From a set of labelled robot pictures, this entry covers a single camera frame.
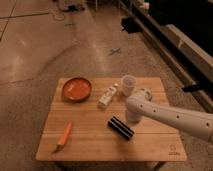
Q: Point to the black striped whiteboard eraser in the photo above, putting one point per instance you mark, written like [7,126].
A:
[120,128]

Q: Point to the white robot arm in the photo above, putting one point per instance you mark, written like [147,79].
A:
[196,123]

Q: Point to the white plastic bottle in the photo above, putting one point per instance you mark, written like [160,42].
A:
[107,97]

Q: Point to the clear plastic cup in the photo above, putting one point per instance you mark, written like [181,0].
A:
[128,83]

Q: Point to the orange bowl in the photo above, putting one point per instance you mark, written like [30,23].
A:
[76,89]

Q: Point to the wooden folding table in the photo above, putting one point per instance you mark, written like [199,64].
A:
[91,139]

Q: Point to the orange carrot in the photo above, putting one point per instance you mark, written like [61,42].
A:
[63,138]

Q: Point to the black box on floor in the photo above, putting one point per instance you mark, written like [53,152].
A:
[129,25]

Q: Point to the long shelf bench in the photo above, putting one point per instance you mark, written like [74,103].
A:
[190,63]

